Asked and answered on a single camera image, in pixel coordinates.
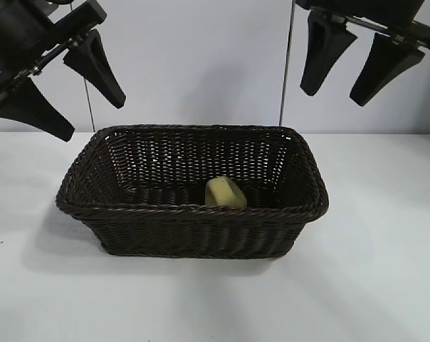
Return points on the pale yellow egg yolk pastry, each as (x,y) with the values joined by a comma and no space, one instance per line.
(222,194)

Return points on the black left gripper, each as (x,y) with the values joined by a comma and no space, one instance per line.
(15,28)

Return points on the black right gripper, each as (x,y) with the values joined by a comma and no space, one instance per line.
(361,9)

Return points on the dark brown woven wicker basket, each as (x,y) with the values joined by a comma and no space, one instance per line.
(200,228)

